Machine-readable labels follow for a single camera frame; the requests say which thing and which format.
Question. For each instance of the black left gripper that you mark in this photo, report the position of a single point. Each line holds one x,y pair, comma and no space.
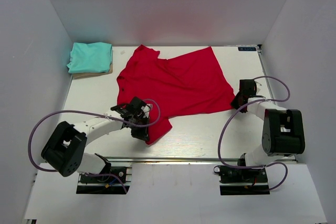
144,134

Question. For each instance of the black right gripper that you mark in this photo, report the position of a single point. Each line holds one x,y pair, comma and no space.
234,103

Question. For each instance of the red t shirt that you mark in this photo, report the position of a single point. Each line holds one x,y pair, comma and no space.
189,84

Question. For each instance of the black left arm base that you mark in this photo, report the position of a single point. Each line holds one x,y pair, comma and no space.
118,181

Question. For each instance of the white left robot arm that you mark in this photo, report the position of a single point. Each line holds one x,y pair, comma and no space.
65,149

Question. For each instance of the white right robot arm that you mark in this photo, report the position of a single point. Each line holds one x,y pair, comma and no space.
282,132

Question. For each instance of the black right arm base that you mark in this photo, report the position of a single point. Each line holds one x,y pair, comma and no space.
242,182

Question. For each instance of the blue table label sticker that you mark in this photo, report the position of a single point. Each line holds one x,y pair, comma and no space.
247,49

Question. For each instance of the folded beige t shirt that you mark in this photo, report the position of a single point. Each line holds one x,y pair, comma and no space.
91,74

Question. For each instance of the folded teal t shirt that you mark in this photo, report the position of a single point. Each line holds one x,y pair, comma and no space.
90,58

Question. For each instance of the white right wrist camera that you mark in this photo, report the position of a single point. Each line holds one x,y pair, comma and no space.
258,89

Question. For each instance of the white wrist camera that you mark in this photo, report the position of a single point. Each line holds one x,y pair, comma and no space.
146,110
258,89

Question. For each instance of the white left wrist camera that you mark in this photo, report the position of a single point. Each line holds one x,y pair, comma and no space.
146,110

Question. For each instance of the aluminium front table rail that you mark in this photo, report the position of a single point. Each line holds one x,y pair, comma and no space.
182,159

